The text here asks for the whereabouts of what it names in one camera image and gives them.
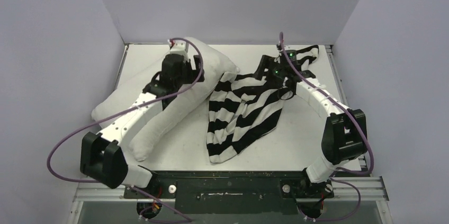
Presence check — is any white pillow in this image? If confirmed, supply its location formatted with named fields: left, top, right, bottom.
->
left=91, top=37, right=242, bottom=163

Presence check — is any black white striped pillowcase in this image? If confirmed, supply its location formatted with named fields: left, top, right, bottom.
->
left=205, top=46, right=322, bottom=165

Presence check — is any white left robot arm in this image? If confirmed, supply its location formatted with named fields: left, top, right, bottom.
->
left=80, top=49, right=204, bottom=198

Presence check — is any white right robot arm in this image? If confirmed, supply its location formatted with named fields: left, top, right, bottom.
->
left=254, top=51, right=371, bottom=196

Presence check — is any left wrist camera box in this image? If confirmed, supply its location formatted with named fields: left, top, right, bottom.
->
left=169, top=39, right=189, bottom=55

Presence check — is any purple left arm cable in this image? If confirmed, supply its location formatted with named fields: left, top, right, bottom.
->
left=46, top=37, right=206, bottom=184

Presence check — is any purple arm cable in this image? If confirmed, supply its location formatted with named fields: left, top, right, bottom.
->
left=46, top=37, right=206, bottom=184
left=277, top=31, right=373, bottom=176

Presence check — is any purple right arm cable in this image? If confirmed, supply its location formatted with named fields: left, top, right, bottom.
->
left=277, top=31, right=373, bottom=176

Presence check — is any black metal base rail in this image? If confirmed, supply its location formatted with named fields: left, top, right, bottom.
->
left=76, top=169, right=388, bottom=224

